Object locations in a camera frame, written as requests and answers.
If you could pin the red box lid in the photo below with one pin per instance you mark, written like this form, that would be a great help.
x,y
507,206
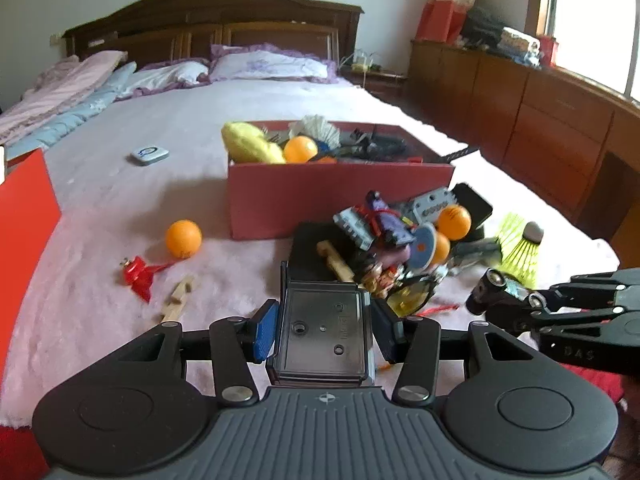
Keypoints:
x,y
25,235

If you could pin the orange ping pong ball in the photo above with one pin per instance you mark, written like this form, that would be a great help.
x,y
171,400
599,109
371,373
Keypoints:
x,y
441,249
184,238
326,160
454,221
300,150

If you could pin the bed with pale sheet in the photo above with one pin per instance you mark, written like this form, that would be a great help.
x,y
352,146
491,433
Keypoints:
x,y
200,110

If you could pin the short wooden puzzle piece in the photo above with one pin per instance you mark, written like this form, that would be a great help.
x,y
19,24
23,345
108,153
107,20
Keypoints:
x,y
177,300

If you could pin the purple toy car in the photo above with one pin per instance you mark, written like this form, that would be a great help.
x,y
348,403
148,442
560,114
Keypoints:
x,y
390,222

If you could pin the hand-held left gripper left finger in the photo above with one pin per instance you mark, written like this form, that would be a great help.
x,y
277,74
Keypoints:
x,y
265,330

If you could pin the white pillow purple ruffle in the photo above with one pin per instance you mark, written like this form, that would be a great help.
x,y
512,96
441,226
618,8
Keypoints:
x,y
270,65
165,75

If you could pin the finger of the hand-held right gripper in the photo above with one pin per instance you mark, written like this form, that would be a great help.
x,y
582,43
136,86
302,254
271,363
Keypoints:
x,y
560,319
590,292

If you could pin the window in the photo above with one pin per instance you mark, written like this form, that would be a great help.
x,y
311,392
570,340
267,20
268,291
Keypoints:
x,y
600,20

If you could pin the black square box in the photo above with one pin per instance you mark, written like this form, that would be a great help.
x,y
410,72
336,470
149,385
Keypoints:
x,y
310,245

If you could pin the dark wooden headboard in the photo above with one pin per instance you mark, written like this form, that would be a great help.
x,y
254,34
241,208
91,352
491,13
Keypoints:
x,y
200,10

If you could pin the yellow plush toy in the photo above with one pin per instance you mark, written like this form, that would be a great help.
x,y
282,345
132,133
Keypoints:
x,y
250,142

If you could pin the red cardboard box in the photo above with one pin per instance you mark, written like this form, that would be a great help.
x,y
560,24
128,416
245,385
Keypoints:
x,y
325,200

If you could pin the blue plastic disc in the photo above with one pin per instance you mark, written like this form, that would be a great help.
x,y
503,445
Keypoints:
x,y
422,247

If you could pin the long wooden cabinet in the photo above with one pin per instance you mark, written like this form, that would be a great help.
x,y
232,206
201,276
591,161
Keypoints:
x,y
525,110

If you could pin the pink striped quilt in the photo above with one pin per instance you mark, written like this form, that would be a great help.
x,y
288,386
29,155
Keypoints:
x,y
60,90

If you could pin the pink fluffy blanket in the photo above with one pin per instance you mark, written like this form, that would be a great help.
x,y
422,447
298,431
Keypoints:
x,y
100,310

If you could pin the small toy minifigure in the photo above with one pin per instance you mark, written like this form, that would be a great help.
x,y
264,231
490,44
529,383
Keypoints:
x,y
385,276

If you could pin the black grey toy tool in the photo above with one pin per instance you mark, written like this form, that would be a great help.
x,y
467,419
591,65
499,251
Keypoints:
x,y
375,145

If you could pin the smoky clear plastic case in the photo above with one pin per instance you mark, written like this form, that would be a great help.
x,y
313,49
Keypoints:
x,y
320,330

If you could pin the pile of folded clothes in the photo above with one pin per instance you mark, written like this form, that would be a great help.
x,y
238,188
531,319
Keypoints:
x,y
500,35

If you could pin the light blue quilt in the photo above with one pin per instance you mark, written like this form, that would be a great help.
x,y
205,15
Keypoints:
x,y
75,115

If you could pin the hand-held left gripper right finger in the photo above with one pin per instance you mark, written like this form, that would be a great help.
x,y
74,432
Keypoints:
x,y
387,335

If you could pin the red tassel ornament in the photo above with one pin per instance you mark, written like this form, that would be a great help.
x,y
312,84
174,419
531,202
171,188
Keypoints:
x,y
137,275

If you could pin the wooden hook puzzle piece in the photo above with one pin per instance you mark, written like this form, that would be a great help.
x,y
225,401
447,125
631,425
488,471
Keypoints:
x,y
337,260

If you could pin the black glasses yellow lenses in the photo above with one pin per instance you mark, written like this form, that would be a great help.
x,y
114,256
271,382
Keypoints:
x,y
407,297

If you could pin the red white curtain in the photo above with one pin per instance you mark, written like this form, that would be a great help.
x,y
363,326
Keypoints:
x,y
440,15

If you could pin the white feather shuttlecock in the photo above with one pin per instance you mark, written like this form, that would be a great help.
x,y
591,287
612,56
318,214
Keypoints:
x,y
320,127

